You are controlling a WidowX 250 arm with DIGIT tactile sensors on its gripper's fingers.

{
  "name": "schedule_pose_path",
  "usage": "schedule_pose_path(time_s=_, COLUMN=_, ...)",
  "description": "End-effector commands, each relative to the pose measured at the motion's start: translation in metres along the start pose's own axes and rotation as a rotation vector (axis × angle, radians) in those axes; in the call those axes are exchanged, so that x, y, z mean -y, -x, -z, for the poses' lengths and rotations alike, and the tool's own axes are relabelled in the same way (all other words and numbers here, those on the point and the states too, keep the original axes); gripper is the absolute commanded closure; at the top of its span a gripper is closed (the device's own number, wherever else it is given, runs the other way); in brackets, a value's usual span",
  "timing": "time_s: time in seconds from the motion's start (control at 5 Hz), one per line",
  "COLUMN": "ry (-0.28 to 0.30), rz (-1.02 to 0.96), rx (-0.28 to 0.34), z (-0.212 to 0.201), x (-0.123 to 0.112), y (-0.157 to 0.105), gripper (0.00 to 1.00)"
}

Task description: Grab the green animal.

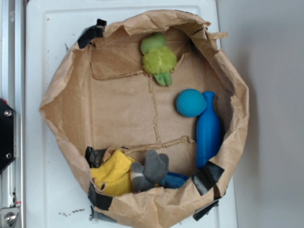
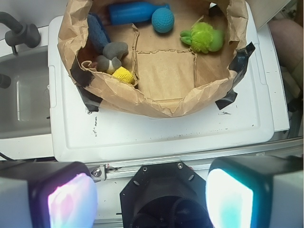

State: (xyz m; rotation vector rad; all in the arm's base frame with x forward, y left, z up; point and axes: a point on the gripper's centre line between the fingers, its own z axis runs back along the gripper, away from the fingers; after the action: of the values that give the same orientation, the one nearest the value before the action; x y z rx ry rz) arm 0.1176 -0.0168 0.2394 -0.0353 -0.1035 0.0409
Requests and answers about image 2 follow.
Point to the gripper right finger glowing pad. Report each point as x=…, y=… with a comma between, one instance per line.
x=256, y=192

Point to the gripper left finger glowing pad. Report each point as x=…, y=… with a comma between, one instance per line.
x=46, y=195

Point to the green plush animal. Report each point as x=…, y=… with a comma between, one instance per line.
x=203, y=38

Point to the white sink basin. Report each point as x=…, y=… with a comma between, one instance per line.
x=24, y=94

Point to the yellow fuzzy cloth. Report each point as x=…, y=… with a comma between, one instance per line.
x=124, y=75

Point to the grey sink faucet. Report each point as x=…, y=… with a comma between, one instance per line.
x=19, y=32

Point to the blue sponge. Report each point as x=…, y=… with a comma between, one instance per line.
x=97, y=33

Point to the brown paper bag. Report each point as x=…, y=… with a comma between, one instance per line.
x=170, y=78

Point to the blue dimpled ball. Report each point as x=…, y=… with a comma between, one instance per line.
x=163, y=20

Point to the blue plastic bottle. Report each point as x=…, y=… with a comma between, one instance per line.
x=133, y=12

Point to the aluminium frame rail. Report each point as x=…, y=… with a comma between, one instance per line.
x=199, y=161

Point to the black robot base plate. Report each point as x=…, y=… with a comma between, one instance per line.
x=168, y=195

